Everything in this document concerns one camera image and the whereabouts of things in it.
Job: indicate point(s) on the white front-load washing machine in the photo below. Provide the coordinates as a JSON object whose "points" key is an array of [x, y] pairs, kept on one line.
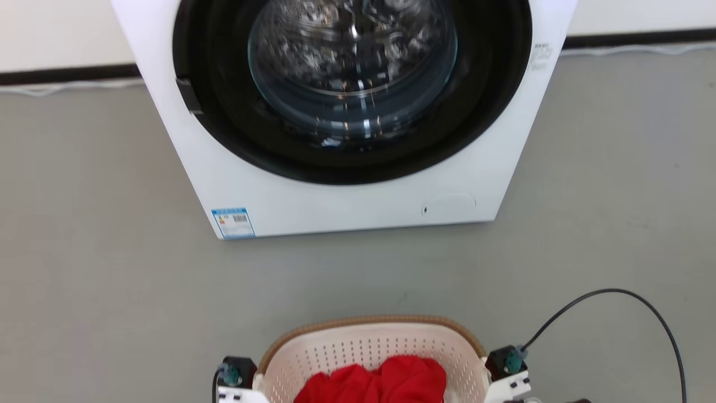
{"points": [[347, 207]]}

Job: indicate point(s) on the red garment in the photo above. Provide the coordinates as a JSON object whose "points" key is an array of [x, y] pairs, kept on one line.
{"points": [[391, 380]]}

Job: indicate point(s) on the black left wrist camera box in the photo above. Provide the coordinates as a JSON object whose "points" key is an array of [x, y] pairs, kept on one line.
{"points": [[239, 369]]}

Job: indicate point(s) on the cream perforated laundry basket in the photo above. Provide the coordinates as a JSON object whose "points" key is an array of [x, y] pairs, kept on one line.
{"points": [[358, 347]]}

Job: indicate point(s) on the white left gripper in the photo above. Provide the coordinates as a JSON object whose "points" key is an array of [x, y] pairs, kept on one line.
{"points": [[238, 396]]}

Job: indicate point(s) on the black round washer door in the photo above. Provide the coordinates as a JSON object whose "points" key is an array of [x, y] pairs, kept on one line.
{"points": [[235, 117]]}

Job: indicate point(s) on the blue energy label sticker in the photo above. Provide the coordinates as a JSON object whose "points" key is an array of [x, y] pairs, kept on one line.
{"points": [[234, 223]]}

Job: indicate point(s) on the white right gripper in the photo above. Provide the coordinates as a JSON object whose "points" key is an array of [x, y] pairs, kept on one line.
{"points": [[512, 386]]}

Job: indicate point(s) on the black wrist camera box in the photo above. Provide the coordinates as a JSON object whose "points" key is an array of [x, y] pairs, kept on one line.
{"points": [[239, 369], [505, 360]]}

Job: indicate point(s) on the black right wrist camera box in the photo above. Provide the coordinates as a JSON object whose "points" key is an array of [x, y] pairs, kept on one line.
{"points": [[505, 360]]}

